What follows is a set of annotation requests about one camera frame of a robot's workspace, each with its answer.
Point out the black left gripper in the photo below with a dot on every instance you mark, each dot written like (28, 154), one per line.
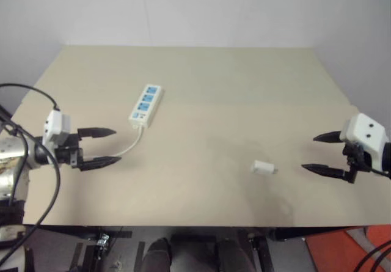
(71, 154)

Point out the white power strip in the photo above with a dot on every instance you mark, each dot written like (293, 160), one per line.
(146, 104)

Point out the orange floor mat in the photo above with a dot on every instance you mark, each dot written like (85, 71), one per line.
(336, 250)

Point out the black table frame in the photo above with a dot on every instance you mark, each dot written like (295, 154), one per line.
(76, 228)

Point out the white plug adapter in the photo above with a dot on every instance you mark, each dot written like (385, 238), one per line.
(261, 167)

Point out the silver metal clamp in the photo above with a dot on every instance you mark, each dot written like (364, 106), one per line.
(104, 240)

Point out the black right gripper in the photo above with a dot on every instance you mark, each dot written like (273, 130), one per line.
(354, 160)

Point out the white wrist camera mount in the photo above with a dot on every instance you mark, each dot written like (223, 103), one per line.
(55, 126)
(366, 131)

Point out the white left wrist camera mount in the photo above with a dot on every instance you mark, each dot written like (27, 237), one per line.
(55, 126)

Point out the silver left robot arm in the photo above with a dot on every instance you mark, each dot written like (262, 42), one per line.
(12, 150)

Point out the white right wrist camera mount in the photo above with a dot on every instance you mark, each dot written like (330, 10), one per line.
(366, 131)

